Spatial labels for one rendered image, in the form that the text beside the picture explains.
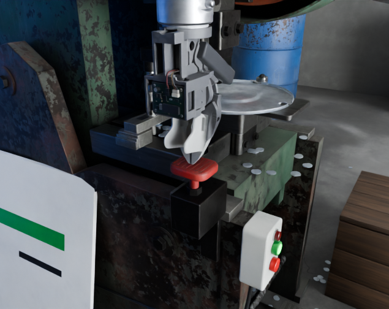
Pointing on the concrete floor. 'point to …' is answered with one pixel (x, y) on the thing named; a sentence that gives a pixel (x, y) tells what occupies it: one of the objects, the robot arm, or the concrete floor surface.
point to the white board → (39, 235)
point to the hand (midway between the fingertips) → (193, 154)
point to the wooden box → (368, 246)
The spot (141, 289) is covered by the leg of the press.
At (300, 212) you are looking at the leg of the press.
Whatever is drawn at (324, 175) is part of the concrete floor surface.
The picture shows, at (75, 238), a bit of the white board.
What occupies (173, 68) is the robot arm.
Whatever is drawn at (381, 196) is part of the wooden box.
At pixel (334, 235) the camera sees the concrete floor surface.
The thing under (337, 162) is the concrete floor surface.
